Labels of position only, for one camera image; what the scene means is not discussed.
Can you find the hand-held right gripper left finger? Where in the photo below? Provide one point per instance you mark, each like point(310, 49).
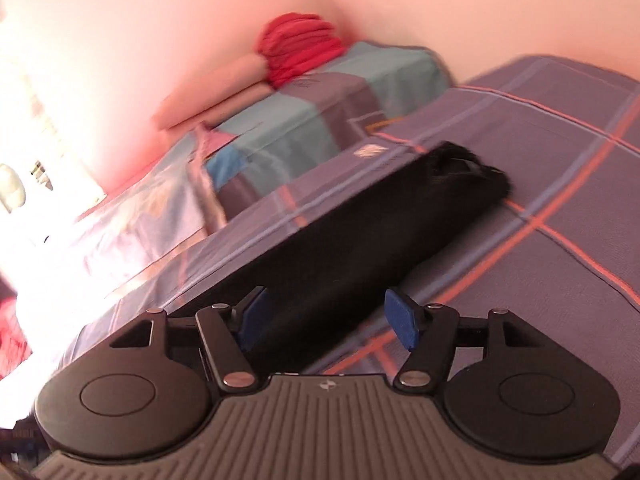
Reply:
point(252, 317)

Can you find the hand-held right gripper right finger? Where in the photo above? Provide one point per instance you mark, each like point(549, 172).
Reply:
point(405, 317)

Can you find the black pants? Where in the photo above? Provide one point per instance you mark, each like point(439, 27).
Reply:
point(360, 240)

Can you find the pale patterned pillow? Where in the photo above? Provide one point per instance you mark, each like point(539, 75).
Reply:
point(145, 220)

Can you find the plaid grey bed sheet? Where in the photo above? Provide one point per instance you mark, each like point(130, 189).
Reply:
point(550, 170)

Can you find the teal grey patchwork pillow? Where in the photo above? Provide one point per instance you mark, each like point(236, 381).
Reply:
point(325, 120)

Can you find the folded pink blanket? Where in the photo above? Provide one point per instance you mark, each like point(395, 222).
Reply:
point(210, 100)

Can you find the pile of pink cloth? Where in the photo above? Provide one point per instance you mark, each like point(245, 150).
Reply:
point(10, 335)

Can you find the folded red cloth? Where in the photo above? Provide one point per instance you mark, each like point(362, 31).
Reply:
point(300, 47)

